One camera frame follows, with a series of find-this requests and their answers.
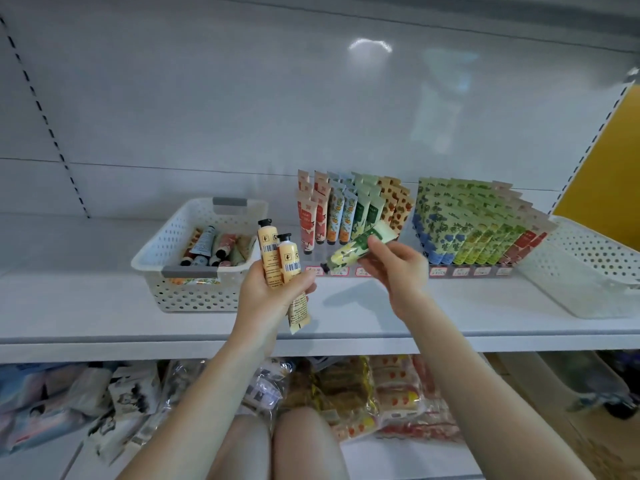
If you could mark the clear divider tray with labels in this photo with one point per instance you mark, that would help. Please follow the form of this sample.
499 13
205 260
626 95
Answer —
460 271

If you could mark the person's leg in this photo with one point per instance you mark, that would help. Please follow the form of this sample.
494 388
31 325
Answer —
240 450
310 445

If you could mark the person's left leg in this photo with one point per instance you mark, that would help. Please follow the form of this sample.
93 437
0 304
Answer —
240 450

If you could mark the person's right hand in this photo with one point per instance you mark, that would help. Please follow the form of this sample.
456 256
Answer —
400 277

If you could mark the person's left hand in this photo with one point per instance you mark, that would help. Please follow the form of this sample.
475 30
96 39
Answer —
258 307

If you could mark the white perforated plastic basket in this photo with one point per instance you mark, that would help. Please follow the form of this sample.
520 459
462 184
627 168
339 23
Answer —
580 280
190 295

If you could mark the white metal shelf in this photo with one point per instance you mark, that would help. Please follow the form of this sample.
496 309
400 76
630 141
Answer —
80 320

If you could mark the row of hand cream tubes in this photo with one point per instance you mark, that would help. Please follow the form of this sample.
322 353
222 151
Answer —
475 225

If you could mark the green white leaf hand cream tube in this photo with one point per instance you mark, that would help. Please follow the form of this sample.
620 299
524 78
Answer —
355 250

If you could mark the person's left forearm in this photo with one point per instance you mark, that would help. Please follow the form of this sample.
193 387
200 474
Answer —
195 415

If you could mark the pile of snack packets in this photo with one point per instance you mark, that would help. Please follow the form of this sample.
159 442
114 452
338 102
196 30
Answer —
370 390

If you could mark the person's right leg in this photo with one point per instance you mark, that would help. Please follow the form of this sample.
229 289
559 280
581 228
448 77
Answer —
310 445

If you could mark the pile of pale hand cream tubes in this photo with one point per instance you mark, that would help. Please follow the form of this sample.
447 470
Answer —
215 245

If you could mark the person's right forearm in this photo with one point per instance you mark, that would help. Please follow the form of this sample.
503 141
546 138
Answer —
495 405

